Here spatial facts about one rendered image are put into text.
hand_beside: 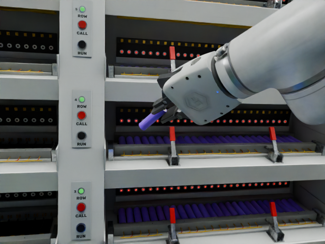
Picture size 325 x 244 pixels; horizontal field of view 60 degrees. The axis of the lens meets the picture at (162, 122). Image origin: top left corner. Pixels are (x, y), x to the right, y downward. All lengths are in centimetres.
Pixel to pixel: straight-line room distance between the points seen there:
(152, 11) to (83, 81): 23
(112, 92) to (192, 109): 23
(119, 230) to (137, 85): 35
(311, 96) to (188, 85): 17
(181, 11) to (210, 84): 32
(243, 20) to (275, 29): 40
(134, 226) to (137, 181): 13
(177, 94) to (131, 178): 26
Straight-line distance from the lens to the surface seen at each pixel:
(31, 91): 65
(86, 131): 62
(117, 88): 63
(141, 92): 64
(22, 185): 66
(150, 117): 55
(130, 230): 74
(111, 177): 64
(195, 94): 44
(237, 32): 97
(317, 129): 93
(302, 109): 40
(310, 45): 36
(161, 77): 48
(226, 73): 40
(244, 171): 72
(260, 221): 84
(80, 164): 63
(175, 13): 71
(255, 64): 38
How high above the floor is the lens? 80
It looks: 1 degrees up
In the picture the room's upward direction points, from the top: straight up
